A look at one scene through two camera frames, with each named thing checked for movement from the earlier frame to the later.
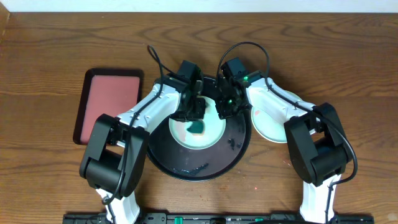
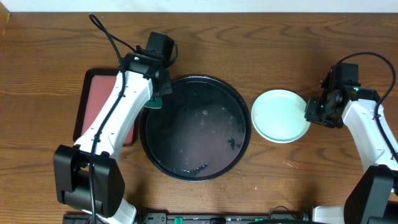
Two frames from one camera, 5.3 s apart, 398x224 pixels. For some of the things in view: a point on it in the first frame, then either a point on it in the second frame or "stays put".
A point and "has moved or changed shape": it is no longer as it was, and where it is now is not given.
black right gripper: x=223 y=112 → x=312 y=116
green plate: x=214 y=129 → x=278 y=116
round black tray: x=175 y=162 stays put
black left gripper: x=189 y=112 → x=163 y=86
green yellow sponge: x=197 y=127 has moved or changed shape
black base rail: x=217 y=218 stays put
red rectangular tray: x=111 y=91 stays put
